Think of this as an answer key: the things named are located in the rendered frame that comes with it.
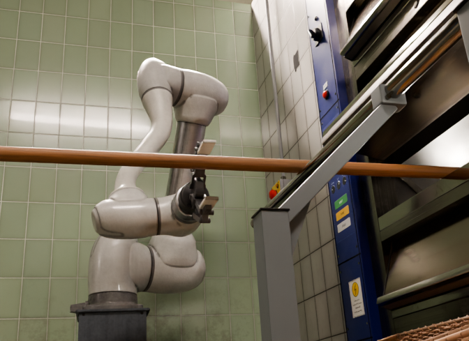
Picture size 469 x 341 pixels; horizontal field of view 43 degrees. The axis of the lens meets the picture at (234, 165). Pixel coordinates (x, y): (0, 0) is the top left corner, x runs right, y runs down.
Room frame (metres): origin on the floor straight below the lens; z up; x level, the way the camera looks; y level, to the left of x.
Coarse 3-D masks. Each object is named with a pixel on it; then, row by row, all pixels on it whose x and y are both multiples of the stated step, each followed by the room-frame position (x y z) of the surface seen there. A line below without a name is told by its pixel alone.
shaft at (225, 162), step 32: (0, 160) 1.05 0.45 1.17; (32, 160) 1.06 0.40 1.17; (64, 160) 1.08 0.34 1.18; (96, 160) 1.09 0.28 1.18; (128, 160) 1.11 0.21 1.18; (160, 160) 1.13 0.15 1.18; (192, 160) 1.14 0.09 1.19; (224, 160) 1.16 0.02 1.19; (256, 160) 1.18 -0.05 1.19; (288, 160) 1.21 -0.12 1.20
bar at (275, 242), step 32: (448, 32) 0.67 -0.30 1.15; (416, 64) 0.75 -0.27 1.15; (384, 96) 0.83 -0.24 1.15; (352, 128) 0.95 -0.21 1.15; (320, 160) 1.09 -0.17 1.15; (288, 192) 1.27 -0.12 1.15; (256, 224) 0.79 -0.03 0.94; (288, 224) 0.78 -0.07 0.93; (256, 256) 0.80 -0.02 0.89; (288, 256) 0.78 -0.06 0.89; (288, 288) 0.77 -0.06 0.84; (288, 320) 0.77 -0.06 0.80
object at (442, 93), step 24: (456, 0) 0.95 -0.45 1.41; (432, 24) 1.03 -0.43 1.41; (408, 48) 1.12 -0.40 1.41; (456, 48) 1.08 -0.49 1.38; (432, 72) 1.17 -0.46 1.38; (456, 72) 1.16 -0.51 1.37; (408, 96) 1.28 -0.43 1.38; (432, 96) 1.27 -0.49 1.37; (456, 96) 1.26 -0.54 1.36; (408, 120) 1.39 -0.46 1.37; (432, 120) 1.38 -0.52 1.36; (384, 144) 1.54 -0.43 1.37
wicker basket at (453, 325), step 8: (456, 320) 1.31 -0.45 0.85; (464, 320) 1.29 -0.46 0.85; (424, 328) 1.43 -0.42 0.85; (432, 328) 1.39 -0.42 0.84; (440, 328) 1.37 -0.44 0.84; (448, 328) 1.34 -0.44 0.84; (456, 328) 0.99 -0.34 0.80; (464, 328) 0.99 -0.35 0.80; (392, 336) 1.56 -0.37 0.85; (400, 336) 1.55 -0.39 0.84; (408, 336) 1.51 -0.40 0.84; (416, 336) 1.47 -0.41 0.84; (424, 336) 1.44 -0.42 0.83; (432, 336) 1.41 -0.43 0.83; (440, 336) 0.98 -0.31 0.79
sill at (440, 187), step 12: (468, 168) 1.23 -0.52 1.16; (444, 180) 1.32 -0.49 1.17; (456, 180) 1.28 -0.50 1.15; (468, 180) 1.24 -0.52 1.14; (420, 192) 1.42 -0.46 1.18; (432, 192) 1.37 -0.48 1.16; (444, 192) 1.33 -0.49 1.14; (408, 204) 1.47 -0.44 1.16; (420, 204) 1.42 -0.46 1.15; (384, 216) 1.59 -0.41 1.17; (396, 216) 1.53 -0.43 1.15; (384, 228) 1.60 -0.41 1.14
